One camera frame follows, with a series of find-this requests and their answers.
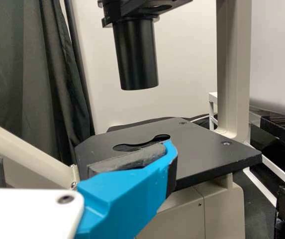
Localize cream microscope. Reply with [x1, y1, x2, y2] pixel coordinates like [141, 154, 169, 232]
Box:
[0, 0, 262, 239]

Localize white box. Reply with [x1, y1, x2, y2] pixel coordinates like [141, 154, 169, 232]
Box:
[77, 0, 285, 136]

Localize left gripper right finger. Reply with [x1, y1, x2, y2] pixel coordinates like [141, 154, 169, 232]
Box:
[75, 139, 178, 239]

